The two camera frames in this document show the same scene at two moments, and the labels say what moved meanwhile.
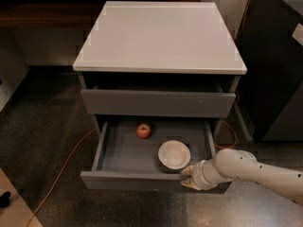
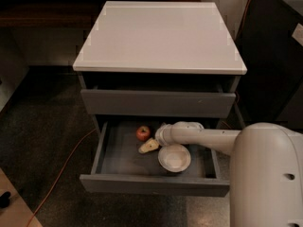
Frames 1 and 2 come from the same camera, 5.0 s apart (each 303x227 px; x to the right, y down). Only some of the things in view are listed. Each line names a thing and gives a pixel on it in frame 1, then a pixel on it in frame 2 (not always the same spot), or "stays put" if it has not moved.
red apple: x=143 y=130 stays put
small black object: x=5 y=199 stays put
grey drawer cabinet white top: x=159 y=61 stays put
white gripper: x=198 y=174 -> x=161 y=135
